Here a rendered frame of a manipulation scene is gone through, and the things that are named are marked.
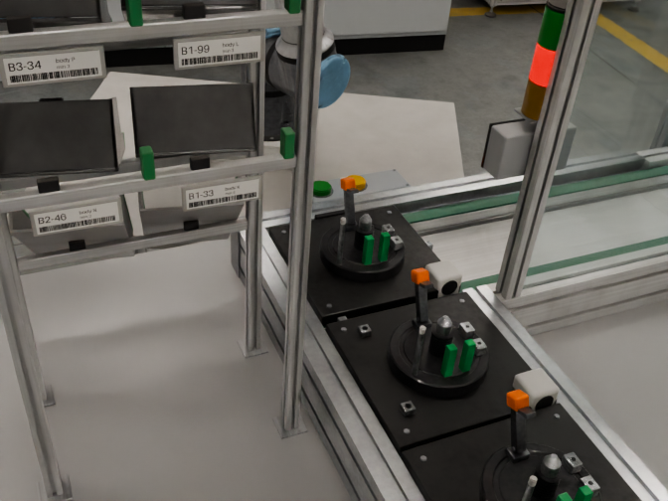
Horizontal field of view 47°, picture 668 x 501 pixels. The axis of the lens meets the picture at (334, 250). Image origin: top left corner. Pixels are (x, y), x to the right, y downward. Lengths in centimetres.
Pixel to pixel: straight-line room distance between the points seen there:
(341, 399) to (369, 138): 92
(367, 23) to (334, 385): 353
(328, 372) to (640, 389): 52
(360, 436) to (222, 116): 44
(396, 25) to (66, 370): 354
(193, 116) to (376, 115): 114
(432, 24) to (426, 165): 288
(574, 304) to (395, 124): 75
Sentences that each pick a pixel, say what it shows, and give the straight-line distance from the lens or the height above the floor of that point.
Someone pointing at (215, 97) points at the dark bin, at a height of 136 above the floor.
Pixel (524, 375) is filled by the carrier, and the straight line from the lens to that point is 109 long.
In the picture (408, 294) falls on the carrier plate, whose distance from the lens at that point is 121.
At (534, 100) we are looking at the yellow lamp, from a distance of 110.
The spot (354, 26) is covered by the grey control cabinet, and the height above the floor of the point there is 18.
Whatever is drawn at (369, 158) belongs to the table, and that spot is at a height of 86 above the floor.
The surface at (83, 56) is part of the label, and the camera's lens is 74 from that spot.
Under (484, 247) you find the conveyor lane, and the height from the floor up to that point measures 92.
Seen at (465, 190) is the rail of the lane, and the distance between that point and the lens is 150.
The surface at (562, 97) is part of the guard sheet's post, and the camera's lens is 108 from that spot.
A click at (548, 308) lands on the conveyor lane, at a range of 133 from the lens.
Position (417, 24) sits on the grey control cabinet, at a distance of 456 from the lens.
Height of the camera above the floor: 174
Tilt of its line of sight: 37 degrees down
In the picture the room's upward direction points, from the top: 5 degrees clockwise
